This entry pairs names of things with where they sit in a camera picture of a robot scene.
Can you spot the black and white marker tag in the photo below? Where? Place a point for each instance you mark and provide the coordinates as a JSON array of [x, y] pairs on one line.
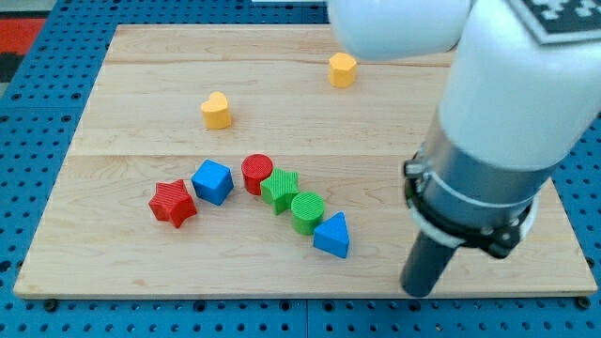
[[559, 21]]

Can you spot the yellow heart block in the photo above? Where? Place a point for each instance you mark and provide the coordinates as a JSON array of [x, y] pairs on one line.
[[215, 111]]

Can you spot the blue triangle block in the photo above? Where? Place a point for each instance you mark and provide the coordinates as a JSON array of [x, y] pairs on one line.
[[332, 236]]

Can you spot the blue cube block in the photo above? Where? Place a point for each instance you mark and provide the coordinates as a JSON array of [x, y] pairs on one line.
[[212, 182]]

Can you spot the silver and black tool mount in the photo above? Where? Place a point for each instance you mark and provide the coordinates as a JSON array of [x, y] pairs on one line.
[[458, 199]]

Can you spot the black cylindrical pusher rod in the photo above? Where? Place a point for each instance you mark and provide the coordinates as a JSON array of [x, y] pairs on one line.
[[426, 262]]

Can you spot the green cylinder block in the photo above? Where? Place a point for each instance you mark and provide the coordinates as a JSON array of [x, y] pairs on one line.
[[307, 212]]

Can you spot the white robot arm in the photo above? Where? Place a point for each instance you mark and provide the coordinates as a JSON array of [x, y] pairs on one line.
[[524, 86]]

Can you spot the green star block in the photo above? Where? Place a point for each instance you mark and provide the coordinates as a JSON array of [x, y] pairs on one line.
[[279, 189]]

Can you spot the red cylinder block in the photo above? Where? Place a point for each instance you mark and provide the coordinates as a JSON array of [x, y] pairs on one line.
[[256, 168]]

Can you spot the yellow hexagon block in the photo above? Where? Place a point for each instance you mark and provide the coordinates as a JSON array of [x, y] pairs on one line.
[[342, 70]]

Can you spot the wooden board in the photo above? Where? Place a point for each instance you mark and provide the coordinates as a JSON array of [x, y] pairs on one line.
[[142, 124]]

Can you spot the red star block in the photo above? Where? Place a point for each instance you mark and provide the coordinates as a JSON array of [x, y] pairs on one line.
[[172, 203]]

